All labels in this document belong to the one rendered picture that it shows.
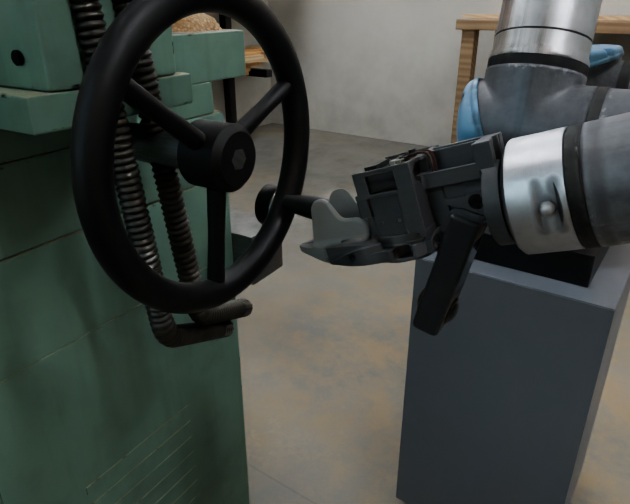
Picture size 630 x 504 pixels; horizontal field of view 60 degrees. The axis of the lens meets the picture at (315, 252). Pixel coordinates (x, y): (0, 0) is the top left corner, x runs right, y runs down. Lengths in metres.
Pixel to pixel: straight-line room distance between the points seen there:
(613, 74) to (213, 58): 0.54
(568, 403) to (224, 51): 0.72
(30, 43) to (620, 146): 0.43
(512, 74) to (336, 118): 3.88
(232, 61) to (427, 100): 3.27
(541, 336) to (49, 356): 0.67
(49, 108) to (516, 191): 0.36
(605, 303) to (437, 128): 3.22
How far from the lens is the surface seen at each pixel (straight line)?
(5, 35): 0.52
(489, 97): 0.55
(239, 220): 0.88
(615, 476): 1.44
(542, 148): 0.42
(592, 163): 0.40
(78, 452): 0.75
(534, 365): 0.94
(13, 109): 0.50
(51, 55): 0.49
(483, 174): 0.43
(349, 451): 1.34
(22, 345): 0.64
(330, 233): 0.51
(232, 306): 0.69
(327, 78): 4.39
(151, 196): 0.70
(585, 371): 0.92
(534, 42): 0.55
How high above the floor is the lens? 0.94
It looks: 24 degrees down
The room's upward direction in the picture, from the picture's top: straight up
